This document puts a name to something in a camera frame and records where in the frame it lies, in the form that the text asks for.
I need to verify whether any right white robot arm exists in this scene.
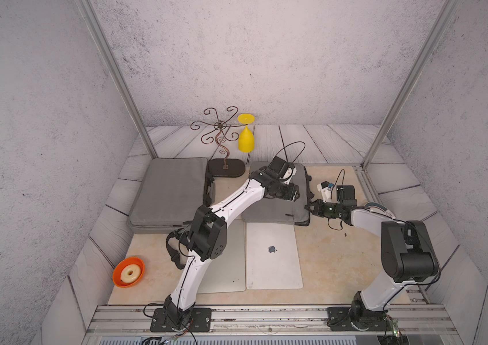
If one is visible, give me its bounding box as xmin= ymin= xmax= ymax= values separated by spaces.
xmin=306 ymin=181 xmax=441 ymax=329

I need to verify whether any white laptop yellow logo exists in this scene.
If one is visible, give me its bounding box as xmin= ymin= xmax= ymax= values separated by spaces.
xmin=246 ymin=223 xmax=303 ymax=290

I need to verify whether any yellow plastic wine glass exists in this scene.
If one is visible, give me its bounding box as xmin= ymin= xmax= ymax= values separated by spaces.
xmin=238 ymin=114 xmax=255 ymax=153

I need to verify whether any copper wire stand dark base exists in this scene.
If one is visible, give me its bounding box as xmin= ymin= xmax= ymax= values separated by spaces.
xmin=190 ymin=106 xmax=245 ymax=178

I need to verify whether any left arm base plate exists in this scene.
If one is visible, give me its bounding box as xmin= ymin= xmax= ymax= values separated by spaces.
xmin=150 ymin=308 xmax=212 ymax=333

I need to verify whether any grey zippered laptop bag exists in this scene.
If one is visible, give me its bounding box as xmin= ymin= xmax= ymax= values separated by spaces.
xmin=127 ymin=158 xmax=215 ymax=239

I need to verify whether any orange round object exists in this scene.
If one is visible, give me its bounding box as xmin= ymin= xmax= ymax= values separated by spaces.
xmin=113 ymin=257 xmax=145 ymax=288

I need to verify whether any aluminium front rail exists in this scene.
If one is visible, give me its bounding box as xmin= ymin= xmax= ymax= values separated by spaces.
xmin=83 ymin=304 xmax=462 ymax=344

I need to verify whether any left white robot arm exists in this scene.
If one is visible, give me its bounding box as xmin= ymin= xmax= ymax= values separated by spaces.
xmin=163 ymin=178 xmax=300 ymax=319

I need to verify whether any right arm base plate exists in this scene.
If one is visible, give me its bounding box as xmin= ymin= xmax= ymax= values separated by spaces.
xmin=327 ymin=307 xmax=392 ymax=332

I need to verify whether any white ring in dish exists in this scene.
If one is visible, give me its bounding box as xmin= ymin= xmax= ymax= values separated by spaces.
xmin=120 ymin=264 xmax=141 ymax=284

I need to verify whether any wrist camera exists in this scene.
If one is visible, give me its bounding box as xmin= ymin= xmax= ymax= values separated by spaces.
xmin=266 ymin=156 xmax=297 ymax=183
xmin=317 ymin=181 xmax=335 ymax=203

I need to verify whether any silver apple laptop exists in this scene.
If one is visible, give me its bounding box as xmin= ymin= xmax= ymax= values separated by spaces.
xmin=198 ymin=219 xmax=245 ymax=294

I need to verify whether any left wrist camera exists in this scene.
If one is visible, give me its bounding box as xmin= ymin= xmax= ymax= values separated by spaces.
xmin=266 ymin=156 xmax=297 ymax=183

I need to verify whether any white plate green rim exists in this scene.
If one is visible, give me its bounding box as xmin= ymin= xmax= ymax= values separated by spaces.
xmin=364 ymin=202 xmax=396 ymax=219

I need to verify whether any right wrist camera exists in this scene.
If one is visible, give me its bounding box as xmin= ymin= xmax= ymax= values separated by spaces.
xmin=317 ymin=181 xmax=335 ymax=203

